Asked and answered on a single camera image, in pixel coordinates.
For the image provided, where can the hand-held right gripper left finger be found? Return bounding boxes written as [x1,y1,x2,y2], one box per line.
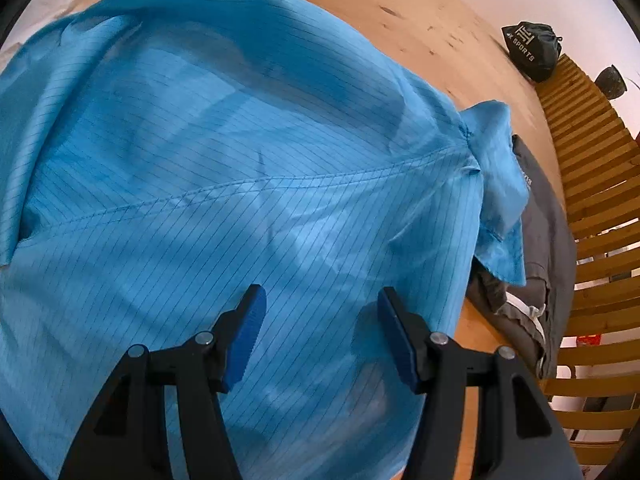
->
[59,284,268,480]

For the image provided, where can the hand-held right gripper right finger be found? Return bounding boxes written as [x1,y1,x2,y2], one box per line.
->
[376,286,585,480]

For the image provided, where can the blue jacket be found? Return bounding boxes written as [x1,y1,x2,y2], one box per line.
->
[0,0,530,480]

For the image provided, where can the folded grey pants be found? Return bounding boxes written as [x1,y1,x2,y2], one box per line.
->
[467,134,578,380]

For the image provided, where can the wooden slat railing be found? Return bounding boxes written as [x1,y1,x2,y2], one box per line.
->
[537,54,640,471]

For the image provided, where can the dark ceramic pot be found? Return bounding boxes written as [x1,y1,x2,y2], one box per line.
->
[595,65,632,100]

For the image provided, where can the black drawstring bag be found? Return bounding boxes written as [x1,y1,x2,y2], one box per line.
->
[501,21,564,82]

